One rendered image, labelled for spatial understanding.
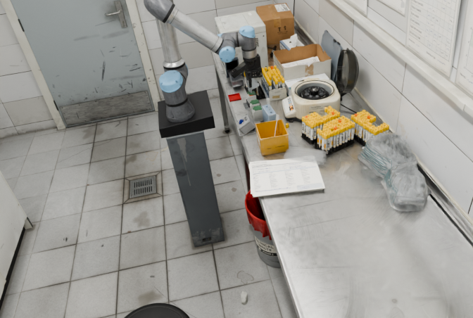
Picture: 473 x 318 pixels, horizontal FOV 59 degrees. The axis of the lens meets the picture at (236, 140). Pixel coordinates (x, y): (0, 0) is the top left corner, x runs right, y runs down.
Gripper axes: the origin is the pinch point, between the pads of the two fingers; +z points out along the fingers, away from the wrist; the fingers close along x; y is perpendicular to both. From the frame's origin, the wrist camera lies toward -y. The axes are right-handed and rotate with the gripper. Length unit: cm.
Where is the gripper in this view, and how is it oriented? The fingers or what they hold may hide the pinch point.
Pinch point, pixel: (249, 91)
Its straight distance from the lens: 226.6
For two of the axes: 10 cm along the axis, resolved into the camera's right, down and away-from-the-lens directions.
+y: 9.7, -2.1, 1.1
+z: 1.1, 8.0, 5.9
